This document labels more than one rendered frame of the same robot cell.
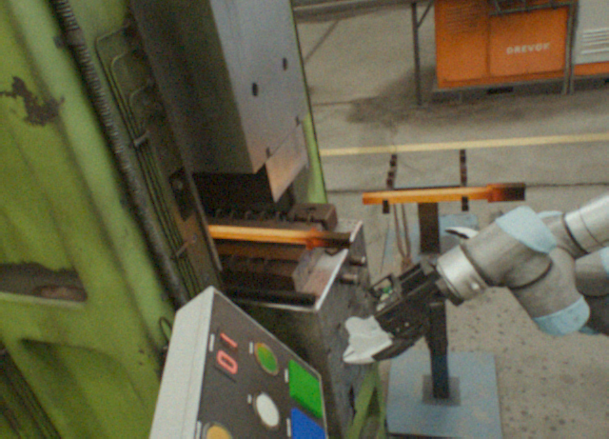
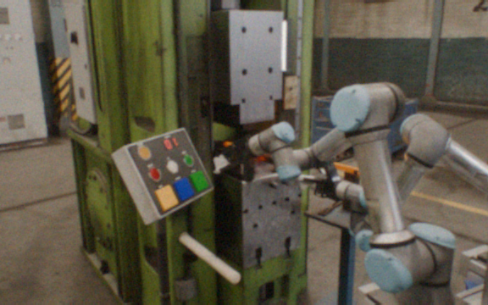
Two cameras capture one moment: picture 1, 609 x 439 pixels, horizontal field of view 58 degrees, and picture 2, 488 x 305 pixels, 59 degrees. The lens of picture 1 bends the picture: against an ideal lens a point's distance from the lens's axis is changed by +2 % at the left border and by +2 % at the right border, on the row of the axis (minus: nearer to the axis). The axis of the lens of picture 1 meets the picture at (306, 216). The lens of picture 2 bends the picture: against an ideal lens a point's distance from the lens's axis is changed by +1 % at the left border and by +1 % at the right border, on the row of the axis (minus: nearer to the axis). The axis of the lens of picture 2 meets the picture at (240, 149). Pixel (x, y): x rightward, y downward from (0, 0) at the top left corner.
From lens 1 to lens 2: 1.10 m
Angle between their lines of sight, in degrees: 30
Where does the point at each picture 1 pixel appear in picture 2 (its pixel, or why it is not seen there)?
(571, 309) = (285, 167)
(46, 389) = not seen: hidden behind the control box
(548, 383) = not seen: outside the picture
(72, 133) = (165, 61)
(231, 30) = (237, 45)
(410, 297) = (236, 146)
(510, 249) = (269, 134)
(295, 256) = not seen: hidden behind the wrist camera
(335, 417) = (241, 252)
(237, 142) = (228, 89)
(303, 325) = (237, 190)
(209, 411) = (148, 145)
